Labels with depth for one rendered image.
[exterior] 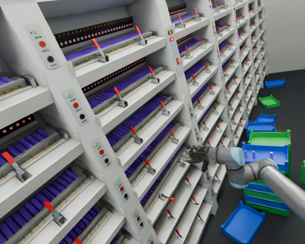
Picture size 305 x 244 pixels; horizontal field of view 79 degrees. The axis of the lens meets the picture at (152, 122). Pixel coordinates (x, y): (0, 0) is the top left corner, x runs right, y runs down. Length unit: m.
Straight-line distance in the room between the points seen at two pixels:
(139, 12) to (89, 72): 0.58
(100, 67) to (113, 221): 0.63
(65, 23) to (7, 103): 0.47
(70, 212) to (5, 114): 0.37
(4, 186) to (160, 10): 0.99
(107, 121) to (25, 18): 0.39
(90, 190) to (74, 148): 0.19
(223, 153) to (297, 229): 1.01
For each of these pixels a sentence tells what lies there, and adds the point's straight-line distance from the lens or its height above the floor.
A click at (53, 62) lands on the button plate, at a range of 0.65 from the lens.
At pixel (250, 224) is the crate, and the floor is 0.00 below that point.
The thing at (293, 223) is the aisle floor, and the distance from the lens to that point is 1.90.
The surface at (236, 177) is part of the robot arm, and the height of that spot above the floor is 0.79.
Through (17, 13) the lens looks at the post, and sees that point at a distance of 0.66.
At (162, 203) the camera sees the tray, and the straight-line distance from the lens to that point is 1.12.
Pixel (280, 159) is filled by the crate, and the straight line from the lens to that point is 1.65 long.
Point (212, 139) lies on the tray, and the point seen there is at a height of 0.56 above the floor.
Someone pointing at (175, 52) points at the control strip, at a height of 1.42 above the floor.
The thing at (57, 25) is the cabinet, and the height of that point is 1.71.
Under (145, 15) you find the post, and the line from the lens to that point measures 1.16.
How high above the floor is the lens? 1.56
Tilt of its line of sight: 25 degrees down
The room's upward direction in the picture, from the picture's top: 20 degrees counter-clockwise
